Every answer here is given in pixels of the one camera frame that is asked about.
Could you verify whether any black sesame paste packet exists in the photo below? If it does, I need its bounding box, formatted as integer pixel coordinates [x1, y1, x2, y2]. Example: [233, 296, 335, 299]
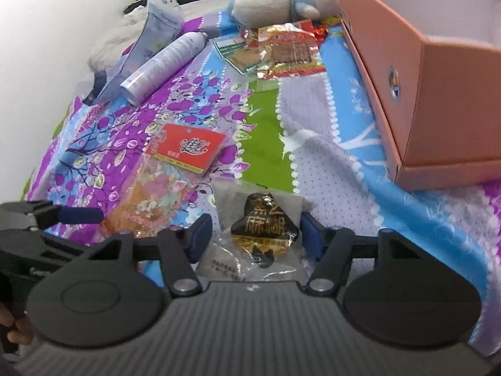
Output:
[196, 178, 312, 284]

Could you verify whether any grey duvet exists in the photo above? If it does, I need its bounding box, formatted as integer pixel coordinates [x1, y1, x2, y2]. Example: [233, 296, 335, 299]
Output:
[87, 0, 231, 72]

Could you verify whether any translucent blue plastic bag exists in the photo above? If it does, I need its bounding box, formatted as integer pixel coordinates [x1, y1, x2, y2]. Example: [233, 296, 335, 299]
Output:
[77, 0, 184, 106]

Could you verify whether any person's left hand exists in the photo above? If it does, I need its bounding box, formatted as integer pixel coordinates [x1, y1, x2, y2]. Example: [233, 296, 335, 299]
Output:
[0, 304, 34, 345]

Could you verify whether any pink cardboard box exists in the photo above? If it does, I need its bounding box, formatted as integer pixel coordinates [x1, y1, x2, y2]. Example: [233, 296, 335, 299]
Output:
[340, 0, 500, 190]

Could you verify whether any red gold jerky packet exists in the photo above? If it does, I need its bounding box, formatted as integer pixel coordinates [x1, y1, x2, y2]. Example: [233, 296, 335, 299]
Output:
[256, 19, 325, 81]

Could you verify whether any white blue plush toy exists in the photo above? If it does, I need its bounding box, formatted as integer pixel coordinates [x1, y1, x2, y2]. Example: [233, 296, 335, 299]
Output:
[228, 0, 341, 28]

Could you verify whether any white spray can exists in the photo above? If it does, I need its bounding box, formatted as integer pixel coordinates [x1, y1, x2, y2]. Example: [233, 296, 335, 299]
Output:
[120, 31, 208, 106]

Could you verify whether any colourful floral bed sheet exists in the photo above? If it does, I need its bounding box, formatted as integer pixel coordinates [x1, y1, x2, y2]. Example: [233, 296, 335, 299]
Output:
[25, 27, 500, 355]

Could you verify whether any green white snack packet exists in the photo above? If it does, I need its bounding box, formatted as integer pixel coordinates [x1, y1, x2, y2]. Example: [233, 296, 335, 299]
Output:
[212, 36, 261, 76]

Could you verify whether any red label clear snack bag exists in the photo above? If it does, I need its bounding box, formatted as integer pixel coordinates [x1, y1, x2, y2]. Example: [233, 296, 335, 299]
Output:
[103, 123, 227, 238]

